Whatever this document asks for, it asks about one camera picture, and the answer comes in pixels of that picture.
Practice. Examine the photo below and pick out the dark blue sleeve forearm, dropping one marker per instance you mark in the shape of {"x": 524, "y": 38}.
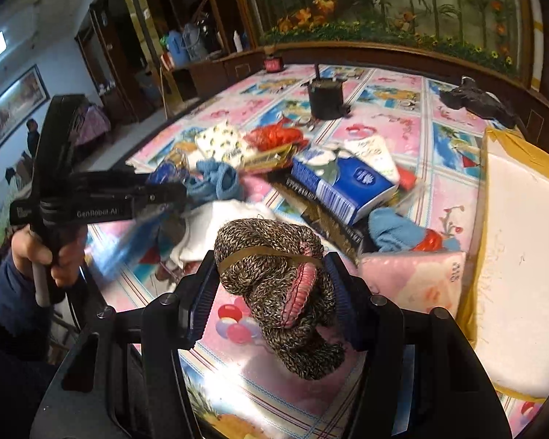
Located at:
{"x": 26, "y": 322}

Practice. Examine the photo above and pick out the red plastic bag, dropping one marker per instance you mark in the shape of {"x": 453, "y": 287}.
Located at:
{"x": 275, "y": 135}

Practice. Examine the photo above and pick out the white yellow-patterned tissue pack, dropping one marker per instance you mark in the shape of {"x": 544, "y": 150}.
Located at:
{"x": 224, "y": 143}

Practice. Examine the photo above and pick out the framed wall painting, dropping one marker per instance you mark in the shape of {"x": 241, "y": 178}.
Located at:
{"x": 20, "y": 100}

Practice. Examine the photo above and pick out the black cylindrical container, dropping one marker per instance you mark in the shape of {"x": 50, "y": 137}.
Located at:
{"x": 326, "y": 98}

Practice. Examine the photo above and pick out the blue knitted sock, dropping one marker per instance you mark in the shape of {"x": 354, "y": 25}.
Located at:
{"x": 393, "y": 233}
{"x": 215, "y": 181}

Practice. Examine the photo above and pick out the white box with yellow tape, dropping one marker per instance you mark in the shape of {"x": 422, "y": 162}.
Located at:
{"x": 505, "y": 313}

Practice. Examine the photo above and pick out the small red clock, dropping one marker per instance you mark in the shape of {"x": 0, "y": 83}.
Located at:
{"x": 273, "y": 64}

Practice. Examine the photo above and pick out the blue tissue pack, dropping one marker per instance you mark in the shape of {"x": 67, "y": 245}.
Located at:
{"x": 348, "y": 187}

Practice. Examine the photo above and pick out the blue plastic pack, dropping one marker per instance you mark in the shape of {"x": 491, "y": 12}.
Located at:
{"x": 168, "y": 172}

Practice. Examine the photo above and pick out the pink tissue pack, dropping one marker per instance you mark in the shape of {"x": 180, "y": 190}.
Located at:
{"x": 416, "y": 281}

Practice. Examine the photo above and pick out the brown knitted sock bundle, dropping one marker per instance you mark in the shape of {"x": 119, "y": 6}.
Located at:
{"x": 278, "y": 269}

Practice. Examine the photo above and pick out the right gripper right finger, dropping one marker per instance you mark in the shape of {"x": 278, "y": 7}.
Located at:
{"x": 352, "y": 303}

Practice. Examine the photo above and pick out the person's left hand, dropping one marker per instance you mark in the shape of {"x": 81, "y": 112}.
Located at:
{"x": 27, "y": 249}

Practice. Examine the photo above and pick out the gold package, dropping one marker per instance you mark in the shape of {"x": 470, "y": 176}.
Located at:
{"x": 274, "y": 159}

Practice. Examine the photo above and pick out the black long package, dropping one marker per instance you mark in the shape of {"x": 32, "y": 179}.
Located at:
{"x": 351, "y": 241}

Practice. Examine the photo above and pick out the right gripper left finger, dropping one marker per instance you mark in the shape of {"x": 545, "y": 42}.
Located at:
{"x": 196, "y": 295}

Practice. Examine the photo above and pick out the white cloth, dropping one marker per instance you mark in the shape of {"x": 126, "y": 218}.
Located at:
{"x": 203, "y": 223}

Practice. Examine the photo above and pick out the artificial flower display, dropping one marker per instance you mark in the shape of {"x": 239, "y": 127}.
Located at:
{"x": 485, "y": 32}

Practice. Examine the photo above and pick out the blue plastic jug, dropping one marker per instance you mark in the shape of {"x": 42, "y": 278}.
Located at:
{"x": 177, "y": 49}

